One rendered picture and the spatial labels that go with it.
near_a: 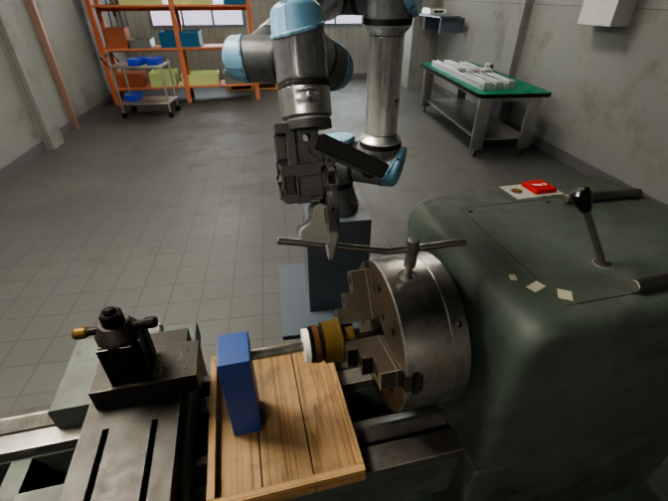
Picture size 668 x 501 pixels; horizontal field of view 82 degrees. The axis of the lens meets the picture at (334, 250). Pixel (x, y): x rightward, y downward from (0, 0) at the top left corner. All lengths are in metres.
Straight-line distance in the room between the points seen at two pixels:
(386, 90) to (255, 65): 0.41
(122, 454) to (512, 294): 0.75
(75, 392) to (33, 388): 1.50
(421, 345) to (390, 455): 0.31
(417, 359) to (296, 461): 0.35
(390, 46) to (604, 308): 0.70
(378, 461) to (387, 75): 0.87
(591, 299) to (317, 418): 0.59
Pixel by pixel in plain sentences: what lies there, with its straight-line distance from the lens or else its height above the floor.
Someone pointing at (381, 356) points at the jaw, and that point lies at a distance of 0.75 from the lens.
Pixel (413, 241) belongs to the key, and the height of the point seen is 1.32.
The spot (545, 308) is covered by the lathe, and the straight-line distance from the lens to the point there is 0.71.
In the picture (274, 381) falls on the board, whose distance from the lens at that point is 1.01.
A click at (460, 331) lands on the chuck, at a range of 0.73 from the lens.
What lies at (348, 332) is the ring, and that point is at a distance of 0.79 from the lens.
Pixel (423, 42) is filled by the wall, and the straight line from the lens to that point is 8.82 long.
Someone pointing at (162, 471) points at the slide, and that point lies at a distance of 0.85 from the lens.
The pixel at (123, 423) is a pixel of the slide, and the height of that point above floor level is 0.97.
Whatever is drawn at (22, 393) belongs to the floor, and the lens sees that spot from 2.60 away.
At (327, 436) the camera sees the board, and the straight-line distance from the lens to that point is 0.92.
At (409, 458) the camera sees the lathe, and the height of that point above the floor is 0.86.
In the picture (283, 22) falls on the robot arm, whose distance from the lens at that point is 0.60.
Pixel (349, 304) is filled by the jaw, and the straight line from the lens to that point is 0.80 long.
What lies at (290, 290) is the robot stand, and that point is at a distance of 1.46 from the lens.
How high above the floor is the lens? 1.68
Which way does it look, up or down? 34 degrees down
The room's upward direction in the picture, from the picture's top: straight up
